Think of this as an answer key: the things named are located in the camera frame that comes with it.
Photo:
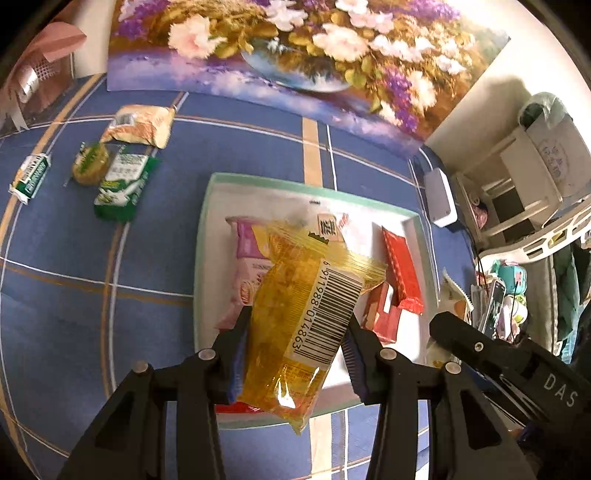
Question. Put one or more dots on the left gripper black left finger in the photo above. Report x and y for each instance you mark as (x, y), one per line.
(127, 438)

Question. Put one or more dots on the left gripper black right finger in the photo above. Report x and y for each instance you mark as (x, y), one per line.
(467, 439)

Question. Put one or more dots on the red crinkled candy packet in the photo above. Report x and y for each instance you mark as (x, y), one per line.
(236, 408)

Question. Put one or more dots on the dark red snack box packet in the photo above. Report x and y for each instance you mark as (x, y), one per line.
(382, 315)

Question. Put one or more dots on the long red biscuit packet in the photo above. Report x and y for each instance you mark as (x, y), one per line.
(406, 282)

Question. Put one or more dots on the yellow cake clear packet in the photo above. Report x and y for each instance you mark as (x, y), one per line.
(299, 318)

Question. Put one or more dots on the pink bread packet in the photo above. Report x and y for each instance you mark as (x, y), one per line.
(248, 268)

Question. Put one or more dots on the small green white candy packet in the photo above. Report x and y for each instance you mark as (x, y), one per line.
(29, 177)

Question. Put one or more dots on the green white biscuit packet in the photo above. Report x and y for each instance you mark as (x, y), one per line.
(121, 189)

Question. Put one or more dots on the small green cookie packet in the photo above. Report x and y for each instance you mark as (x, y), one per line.
(90, 164)

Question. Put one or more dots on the beige cracker packet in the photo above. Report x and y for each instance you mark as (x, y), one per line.
(141, 124)

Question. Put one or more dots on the white pastry packet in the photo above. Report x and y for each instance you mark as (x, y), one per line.
(454, 300)

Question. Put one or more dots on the white bun clear packet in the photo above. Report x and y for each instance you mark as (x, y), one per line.
(316, 218)

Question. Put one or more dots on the colourful clutter pile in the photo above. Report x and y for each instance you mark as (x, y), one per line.
(514, 311)

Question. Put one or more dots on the teal round pouch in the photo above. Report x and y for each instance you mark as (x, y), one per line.
(513, 276)

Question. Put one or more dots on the white shelf rack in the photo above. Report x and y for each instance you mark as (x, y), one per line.
(528, 196)

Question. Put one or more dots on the white rectangular device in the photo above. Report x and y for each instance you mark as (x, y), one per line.
(441, 206)

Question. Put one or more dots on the blue plaid tablecloth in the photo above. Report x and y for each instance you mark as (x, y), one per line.
(82, 299)

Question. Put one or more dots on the floral oil painting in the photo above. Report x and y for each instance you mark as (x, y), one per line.
(387, 71)

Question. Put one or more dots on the pink flower bouquet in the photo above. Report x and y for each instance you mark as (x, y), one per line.
(41, 75)

